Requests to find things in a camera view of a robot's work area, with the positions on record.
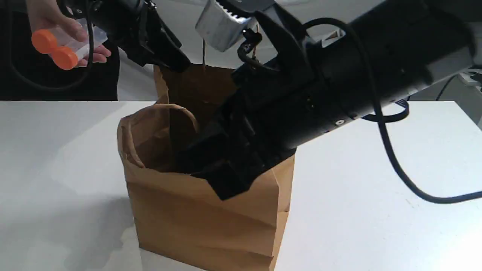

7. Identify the grey backdrop cloth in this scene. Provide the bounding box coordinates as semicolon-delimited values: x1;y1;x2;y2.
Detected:
116;0;482;101

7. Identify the brown paper bag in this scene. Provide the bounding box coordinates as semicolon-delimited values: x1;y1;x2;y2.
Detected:
117;64;295;271

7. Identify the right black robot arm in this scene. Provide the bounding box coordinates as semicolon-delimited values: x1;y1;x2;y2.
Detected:
176;0;481;204

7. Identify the person's black torso clothing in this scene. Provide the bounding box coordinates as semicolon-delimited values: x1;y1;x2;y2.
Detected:
0;0;120;101

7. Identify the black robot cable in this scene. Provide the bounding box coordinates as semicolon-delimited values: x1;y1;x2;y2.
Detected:
237;17;482;204

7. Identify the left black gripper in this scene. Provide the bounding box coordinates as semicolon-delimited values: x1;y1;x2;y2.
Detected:
57;0;191;73

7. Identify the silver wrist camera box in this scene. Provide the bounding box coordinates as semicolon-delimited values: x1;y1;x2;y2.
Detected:
195;0;276;52

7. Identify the grey side table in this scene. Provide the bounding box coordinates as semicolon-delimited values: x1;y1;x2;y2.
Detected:
410;68;482;130

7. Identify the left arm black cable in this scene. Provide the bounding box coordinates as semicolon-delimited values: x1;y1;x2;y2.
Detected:
8;0;95;92

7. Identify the person's hand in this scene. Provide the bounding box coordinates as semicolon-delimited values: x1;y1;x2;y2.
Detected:
26;0;111;68

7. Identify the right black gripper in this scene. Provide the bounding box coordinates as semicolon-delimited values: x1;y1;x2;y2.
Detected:
175;11;320;201

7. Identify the clear tube orange cap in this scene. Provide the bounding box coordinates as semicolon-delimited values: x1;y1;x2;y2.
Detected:
49;37;91;70
31;26;77;55

